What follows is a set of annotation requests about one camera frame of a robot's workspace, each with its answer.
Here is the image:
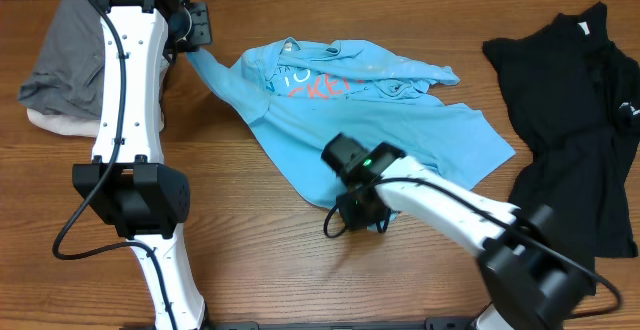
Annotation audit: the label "light blue printed t-shirt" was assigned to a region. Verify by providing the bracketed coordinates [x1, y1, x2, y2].
[187, 37, 515, 208]

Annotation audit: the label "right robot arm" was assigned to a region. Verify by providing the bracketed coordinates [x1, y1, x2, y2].
[321, 134, 596, 330]

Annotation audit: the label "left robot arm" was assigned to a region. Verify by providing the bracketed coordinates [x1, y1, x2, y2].
[52, 0, 212, 329]

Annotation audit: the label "grey folded trousers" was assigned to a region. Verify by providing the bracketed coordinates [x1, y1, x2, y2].
[18, 0, 105, 120]

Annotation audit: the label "white folded garment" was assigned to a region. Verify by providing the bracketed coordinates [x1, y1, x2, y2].
[26, 107, 166, 138]

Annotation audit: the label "black t-shirt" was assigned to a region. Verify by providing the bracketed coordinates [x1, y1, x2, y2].
[482, 2, 639, 267]

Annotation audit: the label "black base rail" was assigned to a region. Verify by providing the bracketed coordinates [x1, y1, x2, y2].
[119, 315, 481, 330]

